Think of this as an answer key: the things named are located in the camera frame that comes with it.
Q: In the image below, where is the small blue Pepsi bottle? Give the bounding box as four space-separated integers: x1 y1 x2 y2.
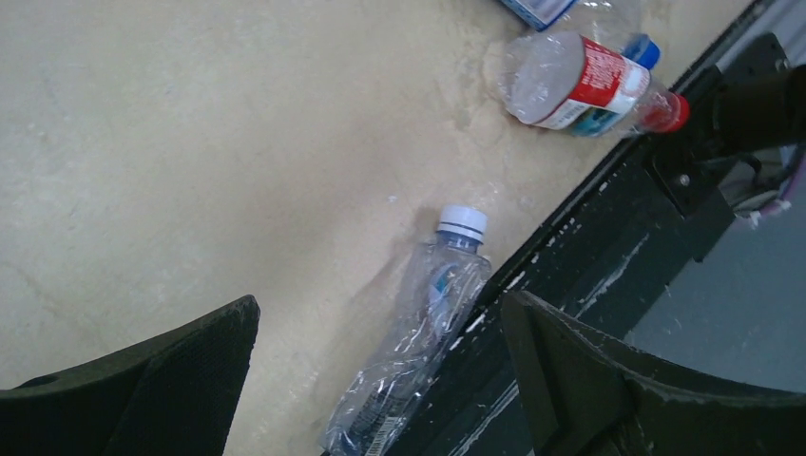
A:
500 0 643 32

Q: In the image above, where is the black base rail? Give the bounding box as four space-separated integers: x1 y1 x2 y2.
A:
391 29 786 455

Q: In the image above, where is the clear white cap bottle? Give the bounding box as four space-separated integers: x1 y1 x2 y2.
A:
320 204 492 455

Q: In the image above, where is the red blue label bottle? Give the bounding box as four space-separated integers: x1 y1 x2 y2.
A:
502 31 690 138

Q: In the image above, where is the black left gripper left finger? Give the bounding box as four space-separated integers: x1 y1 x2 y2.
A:
1 295 260 455

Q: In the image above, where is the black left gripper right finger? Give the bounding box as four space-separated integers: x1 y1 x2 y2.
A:
501 292 805 455

